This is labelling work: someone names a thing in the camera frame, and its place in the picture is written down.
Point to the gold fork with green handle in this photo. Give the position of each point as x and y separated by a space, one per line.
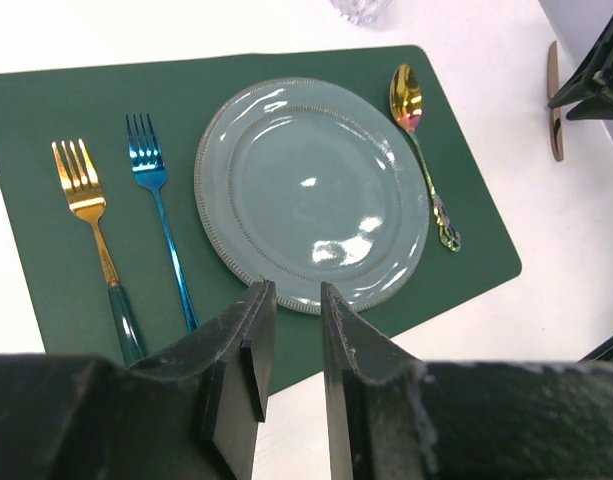
83 191

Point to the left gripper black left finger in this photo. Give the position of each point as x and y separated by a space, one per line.
190 411

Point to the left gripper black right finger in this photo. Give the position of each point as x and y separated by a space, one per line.
393 416

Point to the blue metal fork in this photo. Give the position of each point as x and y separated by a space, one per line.
149 171

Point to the clear drinking glass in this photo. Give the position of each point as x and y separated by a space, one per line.
360 12

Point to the dark green placemat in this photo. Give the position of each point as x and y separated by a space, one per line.
467 251

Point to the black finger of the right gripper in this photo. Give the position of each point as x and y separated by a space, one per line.
591 85

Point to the teal ceramic plate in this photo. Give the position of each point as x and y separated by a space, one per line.
301 182

